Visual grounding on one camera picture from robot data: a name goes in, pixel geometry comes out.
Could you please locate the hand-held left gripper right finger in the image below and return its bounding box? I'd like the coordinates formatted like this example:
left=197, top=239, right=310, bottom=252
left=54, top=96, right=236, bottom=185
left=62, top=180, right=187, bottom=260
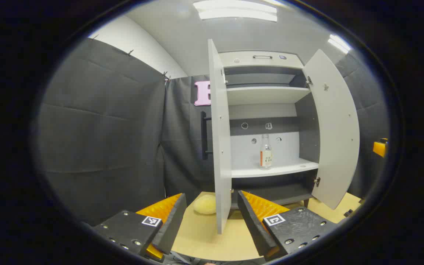
left=237, top=190, right=339, bottom=262

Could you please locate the clear glass bottle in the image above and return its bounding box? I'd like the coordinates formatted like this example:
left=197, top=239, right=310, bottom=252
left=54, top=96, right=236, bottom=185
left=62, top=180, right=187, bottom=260
left=259, top=134, right=273, bottom=170

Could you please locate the black left door handle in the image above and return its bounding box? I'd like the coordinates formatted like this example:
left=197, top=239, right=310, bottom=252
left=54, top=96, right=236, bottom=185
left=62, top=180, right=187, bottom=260
left=201, top=112, right=212, bottom=160

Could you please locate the large ceiling light panel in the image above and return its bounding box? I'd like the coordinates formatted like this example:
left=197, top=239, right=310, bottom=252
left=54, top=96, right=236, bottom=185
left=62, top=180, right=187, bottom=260
left=193, top=0, right=278, bottom=22

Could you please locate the white cabinet door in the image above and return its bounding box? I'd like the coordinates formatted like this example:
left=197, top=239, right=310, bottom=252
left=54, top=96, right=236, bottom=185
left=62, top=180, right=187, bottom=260
left=207, top=39, right=233, bottom=235
left=302, top=49, right=360, bottom=210

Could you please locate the grey and white cabinet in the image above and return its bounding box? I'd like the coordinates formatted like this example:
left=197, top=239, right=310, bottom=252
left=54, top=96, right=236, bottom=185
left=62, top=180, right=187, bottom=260
left=219, top=50, right=321, bottom=209

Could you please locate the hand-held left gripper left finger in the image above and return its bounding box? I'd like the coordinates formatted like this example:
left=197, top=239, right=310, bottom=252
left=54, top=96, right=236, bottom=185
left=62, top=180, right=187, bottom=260
left=92, top=192, right=187, bottom=262

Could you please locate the small ceiling light panel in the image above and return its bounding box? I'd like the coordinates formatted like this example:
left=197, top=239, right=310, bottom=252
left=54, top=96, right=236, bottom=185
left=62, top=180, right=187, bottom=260
left=327, top=34, right=352, bottom=54

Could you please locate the pale yellow round sponge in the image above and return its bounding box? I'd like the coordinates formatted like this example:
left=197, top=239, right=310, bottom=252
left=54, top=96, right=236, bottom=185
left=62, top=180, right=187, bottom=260
left=193, top=194, right=217, bottom=215

